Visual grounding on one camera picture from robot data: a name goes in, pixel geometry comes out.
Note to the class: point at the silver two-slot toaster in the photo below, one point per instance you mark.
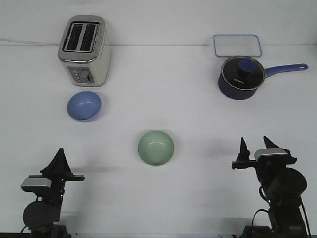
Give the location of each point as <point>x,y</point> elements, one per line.
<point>85,50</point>

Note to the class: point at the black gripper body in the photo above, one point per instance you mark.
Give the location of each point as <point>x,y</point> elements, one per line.
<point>55,194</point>
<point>266,171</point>

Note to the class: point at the clear blue-rimmed container lid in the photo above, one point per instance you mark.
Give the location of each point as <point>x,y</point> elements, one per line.
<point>229,45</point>

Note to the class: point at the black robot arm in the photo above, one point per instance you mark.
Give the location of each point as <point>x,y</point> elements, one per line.
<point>281,188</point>
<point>41,215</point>

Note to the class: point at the green bowl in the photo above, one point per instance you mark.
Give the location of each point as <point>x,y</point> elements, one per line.
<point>156,148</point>

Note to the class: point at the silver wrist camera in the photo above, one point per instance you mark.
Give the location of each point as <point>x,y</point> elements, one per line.
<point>263,155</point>
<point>36,184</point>

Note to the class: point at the glass pot lid blue knob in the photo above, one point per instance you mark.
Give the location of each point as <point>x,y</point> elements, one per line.
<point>243,73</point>

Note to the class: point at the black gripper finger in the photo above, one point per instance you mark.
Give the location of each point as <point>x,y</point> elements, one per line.
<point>244,153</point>
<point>269,144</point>
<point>65,166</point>
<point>54,167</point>

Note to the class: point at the blue bowl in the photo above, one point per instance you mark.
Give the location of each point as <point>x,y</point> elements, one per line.
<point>84,106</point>

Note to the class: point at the blue saucepan with handle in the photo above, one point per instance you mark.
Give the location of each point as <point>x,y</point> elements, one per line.
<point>238,94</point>

